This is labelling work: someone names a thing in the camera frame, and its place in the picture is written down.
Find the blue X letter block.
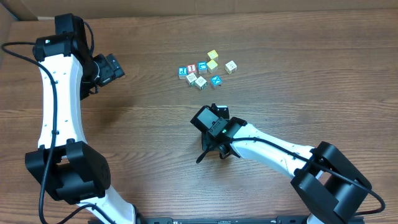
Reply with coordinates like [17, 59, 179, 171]
[210, 75, 223, 88]

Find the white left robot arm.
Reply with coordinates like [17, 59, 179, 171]
[25, 14, 138, 223]

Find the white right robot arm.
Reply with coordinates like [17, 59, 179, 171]
[190, 104, 371, 223]

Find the wooden O block green side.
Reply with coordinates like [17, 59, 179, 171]
[195, 76, 207, 90]

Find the wooden W block green side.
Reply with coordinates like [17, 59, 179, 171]
[186, 73, 197, 86]

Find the yellow block near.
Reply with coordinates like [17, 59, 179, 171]
[206, 60, 218, 73]

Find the blue J letter block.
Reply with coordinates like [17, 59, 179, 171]
[197, 61, 208, 74]

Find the red I letter block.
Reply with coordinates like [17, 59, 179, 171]
[187, 64, 197, 74]

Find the wooden block yellow side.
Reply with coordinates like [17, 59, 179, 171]
[224, 60, 237, 74]

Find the blue P letter block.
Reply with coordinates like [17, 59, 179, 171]
[178, 67, 188, 79]

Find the yellow block far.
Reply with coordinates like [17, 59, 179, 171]
[207, 50, 219, 62]

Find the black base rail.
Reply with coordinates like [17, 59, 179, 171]
[137, 215, 308, 224]

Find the brown cardboard wall panel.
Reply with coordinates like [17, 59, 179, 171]
[1, 0, 397, 21]

